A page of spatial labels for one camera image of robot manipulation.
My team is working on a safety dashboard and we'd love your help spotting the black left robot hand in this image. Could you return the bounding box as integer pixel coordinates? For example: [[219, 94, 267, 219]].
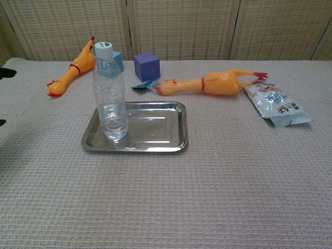
[[0, 67, 18, 128]]

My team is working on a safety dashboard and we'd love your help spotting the transparent plastic water bottle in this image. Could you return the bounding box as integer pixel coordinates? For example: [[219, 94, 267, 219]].
[[92, 41, 129, 143]]

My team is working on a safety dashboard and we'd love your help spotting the rectangular stainless steel tray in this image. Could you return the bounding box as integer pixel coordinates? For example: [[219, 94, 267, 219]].
[[80, 101, 188, 154]]

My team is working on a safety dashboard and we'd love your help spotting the bare yellow rubber chicken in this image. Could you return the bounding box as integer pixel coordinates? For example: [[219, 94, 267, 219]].
[[47, 36, 96, 98]]

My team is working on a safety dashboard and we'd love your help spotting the light blue foam cube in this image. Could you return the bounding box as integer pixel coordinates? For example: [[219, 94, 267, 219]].
[[94, 50, 125, 79]]

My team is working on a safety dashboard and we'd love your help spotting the blue paper packaging tag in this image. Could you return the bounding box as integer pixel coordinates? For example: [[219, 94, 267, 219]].
[[131, 80, 154, 91]]

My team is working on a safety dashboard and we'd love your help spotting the purple foam cube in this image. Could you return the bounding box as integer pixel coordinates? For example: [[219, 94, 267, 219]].
[[133, 52, 161, 82]]

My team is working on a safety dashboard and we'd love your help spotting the woven beige folding screen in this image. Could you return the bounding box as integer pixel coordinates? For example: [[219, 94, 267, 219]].
[[0, 0, 332, 62]]

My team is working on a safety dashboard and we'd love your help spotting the plastic-wrapped yellow rubber chicken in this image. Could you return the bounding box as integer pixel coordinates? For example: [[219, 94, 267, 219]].
[[155, 68, 269, 97]]

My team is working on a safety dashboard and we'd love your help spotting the beige waffle-weave tablecloth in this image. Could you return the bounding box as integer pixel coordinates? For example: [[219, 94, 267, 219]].
[[0, 57, 332, 249]]

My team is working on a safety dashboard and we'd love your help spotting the white blue snack bag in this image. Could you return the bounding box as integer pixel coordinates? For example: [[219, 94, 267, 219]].
[[243, 83, 312, 127]]

